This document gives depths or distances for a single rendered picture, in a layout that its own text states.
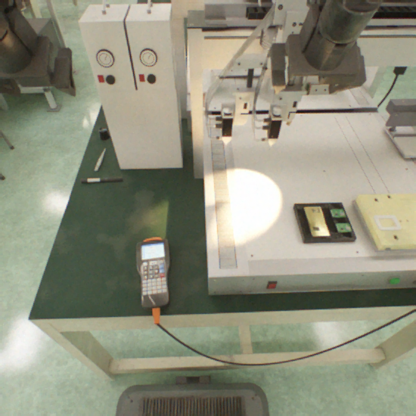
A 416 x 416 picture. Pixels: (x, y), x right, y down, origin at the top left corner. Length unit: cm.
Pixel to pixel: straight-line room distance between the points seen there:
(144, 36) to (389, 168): 78
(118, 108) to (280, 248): 60
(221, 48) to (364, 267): 61
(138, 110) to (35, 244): 127
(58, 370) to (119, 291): 87
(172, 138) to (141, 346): 97
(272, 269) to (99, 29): 70
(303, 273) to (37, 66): 64
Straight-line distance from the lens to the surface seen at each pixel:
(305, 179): 94
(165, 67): 89
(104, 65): 90
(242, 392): 124
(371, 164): 107
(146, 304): 78
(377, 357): 154
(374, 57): 93
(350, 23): 44
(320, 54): 48
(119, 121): 99
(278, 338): 158
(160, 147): 104
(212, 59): 82
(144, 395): 125
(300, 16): 69
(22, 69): 54
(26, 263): 198
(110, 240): 93
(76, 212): 103
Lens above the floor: 148
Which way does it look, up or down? 50 degrees down
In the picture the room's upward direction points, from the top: straight up
